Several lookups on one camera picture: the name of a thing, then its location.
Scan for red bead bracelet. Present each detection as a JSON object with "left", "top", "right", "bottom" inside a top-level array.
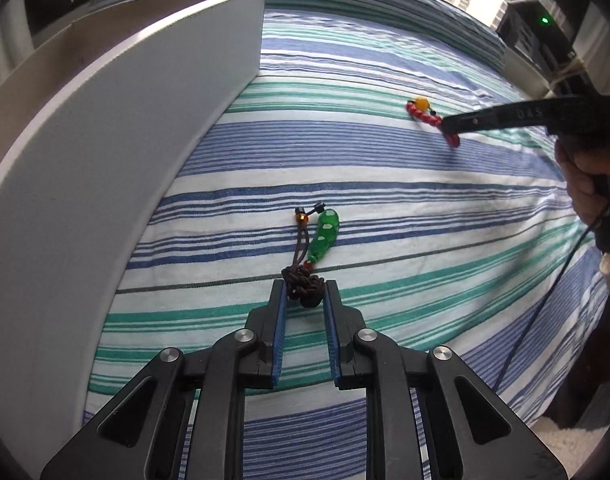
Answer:
[{"left": 404, "top": 95, "right": 462, "bottom": 149}]

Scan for green jade pendant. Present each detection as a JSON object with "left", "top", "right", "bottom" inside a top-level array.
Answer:
[{"left": 281, "top": 203, "right": 341, "bottom": 309}]

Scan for right hand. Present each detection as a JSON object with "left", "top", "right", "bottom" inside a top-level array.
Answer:
[{"left": 554, "top": 133, "right": 610, "bottom": 255}]

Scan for striped blue green bedsheet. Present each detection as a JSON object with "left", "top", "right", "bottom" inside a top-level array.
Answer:
[{"left": 81, "top": 0, "right": 610, "bottom": 480}]

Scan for white cardboard box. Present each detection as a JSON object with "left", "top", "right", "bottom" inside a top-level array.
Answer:
[{"left": 0, "top": 0, "right": 265, "bottom": 478}]

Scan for black cable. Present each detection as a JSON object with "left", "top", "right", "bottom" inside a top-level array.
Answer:
[{"left": 493, "top": 146, "right": 610, "bottom": 391}]

